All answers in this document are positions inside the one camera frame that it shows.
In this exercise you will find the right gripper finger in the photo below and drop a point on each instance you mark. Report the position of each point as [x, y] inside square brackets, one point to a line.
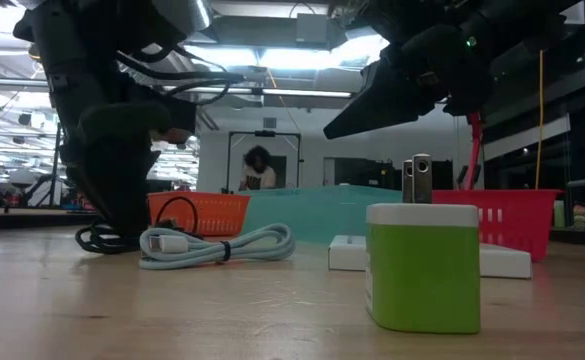
[387, 110]
[379, 77]

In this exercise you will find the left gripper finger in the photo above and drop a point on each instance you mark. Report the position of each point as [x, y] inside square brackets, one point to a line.
[99, 190]
[132, 190]

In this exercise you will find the white card reader box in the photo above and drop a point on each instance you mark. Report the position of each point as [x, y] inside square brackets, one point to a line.
[347, 255]

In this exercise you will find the green white wall charger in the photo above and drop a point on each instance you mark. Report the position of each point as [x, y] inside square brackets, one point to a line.
[422, 275]

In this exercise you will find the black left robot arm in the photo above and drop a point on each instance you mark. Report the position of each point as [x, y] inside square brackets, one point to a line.
[62, 40]

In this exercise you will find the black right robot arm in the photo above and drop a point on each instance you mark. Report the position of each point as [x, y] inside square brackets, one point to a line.
[547, 25]

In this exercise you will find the teal translucent plastic bin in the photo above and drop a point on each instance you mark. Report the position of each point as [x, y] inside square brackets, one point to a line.
[317, 212]

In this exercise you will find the white round background object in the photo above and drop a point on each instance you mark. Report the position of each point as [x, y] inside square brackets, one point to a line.
[22, 179]

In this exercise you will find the background work table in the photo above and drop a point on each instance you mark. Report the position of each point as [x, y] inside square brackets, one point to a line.
[22, 217]

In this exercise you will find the orange plastic basket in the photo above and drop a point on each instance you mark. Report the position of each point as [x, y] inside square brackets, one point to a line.
[217, 212]

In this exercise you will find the person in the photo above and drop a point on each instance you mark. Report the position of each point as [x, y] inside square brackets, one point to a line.
[259, 175]

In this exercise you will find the red plastic basket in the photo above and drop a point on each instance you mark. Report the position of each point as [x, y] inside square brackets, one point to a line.
[517, 220]

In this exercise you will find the small green container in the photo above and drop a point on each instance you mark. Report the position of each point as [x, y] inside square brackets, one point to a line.
[559, 215]

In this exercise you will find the small toy figure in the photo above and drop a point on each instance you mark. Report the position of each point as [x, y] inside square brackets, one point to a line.
[579, 217]

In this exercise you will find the black background station frame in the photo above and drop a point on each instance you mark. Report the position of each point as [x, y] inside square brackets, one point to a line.
[264, 133]

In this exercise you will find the silver ceiling duct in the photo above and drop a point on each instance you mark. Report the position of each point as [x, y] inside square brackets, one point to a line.
[192, 15]

